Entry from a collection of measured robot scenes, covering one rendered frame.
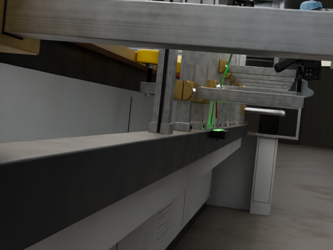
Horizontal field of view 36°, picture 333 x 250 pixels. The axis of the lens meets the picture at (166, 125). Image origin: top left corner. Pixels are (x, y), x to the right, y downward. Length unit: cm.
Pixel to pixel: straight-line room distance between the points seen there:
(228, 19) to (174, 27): 4
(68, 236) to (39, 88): 40
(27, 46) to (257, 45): 20
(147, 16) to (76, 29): 6
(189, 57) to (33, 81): 51
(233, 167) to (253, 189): 27
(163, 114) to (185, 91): 24
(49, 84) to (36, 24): 63
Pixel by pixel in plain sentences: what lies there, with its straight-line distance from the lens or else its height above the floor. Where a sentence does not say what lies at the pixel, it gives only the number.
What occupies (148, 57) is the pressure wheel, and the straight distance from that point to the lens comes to 139.
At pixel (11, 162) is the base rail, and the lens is 42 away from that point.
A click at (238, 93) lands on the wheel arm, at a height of 81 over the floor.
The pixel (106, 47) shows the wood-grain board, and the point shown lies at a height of 88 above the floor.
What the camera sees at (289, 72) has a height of 95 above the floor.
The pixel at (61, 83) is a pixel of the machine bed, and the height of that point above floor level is 78.
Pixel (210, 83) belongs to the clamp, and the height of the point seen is 86.
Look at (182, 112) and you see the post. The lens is 134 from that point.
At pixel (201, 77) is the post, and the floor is 86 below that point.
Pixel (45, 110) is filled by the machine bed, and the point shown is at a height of 73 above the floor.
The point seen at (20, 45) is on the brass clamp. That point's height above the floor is 79.
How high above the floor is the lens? 75
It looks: 2 degrees down
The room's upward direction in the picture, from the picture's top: 6 degrees clockwise
